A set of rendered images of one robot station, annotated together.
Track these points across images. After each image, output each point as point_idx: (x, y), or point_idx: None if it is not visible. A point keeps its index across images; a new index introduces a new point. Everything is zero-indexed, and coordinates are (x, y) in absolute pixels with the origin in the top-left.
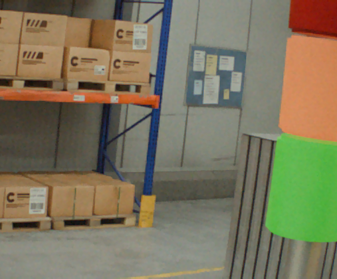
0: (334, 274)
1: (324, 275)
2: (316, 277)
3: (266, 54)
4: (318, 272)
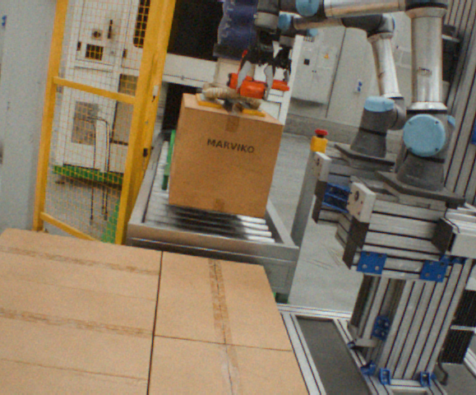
0: None
1: (472, 6)
2: (467, 6)
3: None
4: (469, 2)
